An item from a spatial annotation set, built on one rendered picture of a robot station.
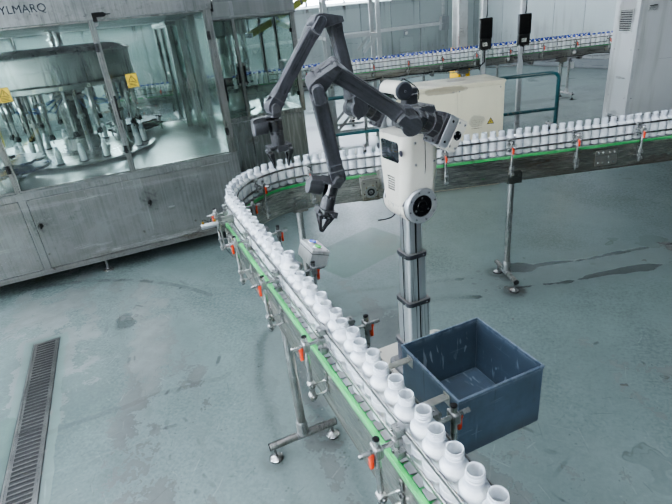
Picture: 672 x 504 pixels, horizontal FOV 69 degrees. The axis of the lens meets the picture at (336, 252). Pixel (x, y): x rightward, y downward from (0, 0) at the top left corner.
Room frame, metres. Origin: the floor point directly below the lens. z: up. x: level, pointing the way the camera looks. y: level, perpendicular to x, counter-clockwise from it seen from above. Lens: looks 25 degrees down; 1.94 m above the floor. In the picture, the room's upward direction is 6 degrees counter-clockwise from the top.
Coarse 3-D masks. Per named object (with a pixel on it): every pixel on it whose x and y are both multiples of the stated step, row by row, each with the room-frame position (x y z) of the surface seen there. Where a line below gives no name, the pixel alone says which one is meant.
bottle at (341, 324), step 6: (342, 318) 1.21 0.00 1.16; (336, 324) 1.18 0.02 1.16; (342, 324) 1.18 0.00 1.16; (336, 330) 1.19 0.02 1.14; (342, 330) 1.17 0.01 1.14; (336, 336) 1.18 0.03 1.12; (342, 336) 1.17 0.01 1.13; (342, 342) 1.16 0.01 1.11; (336, 348) 1.17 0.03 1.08; (342, 348) 1.16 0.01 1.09; (336, 354) 1.18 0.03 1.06; (342, 360) 1.17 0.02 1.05; (336, 366) 1.19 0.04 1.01
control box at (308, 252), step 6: (300, 240) 1.91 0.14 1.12; (306, 240) 1.90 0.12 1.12; (300, 246) 1.90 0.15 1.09; (306, 246) 1.85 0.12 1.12; (312, 246) 1.83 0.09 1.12; (300, 252) 1.88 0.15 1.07; (306, 252) 1.83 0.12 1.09; (312, 252) 1.79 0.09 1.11; (318, 252) 1.80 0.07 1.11; (324, 252) 1.81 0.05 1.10; (306, 258) 1.82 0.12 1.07; (312, 258) 1.79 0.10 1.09; (318, 258) 1.79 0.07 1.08; (324, 258) 1.80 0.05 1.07; (318, 264) 1.79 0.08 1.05; (324, 264) 1.80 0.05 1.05; (312, 276) 1.82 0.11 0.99
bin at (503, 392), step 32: (480, 320) 1.43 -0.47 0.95; (416, 352) 1.35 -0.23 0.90; (448, 352) 1.40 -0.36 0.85; (480, 352) 1.42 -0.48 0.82; (512, 352) 1.28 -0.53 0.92; (416, 384) 1.26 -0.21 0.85; (448, 384) 1.37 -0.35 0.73; (480, 384) 1.35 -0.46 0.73; (512, 384) 1.12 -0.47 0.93; (480, 416) 1.08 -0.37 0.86; (512, 416) 1.12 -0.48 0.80
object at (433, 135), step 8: (424, 112) 1.85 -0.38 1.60; (440, 112) 1.87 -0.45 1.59; (432, 120) 1.82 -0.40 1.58; (440, 120) 1.83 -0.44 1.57; (448, 120) 1.83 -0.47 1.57; (424, 128) 1.81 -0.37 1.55; (432, 128) 1.81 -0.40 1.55; (440, 128) 1.82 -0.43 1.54; (424, 136) 1.88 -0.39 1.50; (432, 136) 1.83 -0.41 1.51; (440, 136) 1.82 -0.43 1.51
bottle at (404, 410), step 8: (400, 392) 0.88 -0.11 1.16; (408, 392) 0.88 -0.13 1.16; (400, 400) 0.85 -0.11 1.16; (408, 400) 0.85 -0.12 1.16; (400, 408) 0.85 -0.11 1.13; (408, 408) 0.85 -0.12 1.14; (400, 416) 0.84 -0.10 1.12; (408, 416) 0.84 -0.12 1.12; (408, 424) 0.84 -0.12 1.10; (408, 432) 0.84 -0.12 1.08; (408, 440) 0.84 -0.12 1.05; (408, 448) 0.84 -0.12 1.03
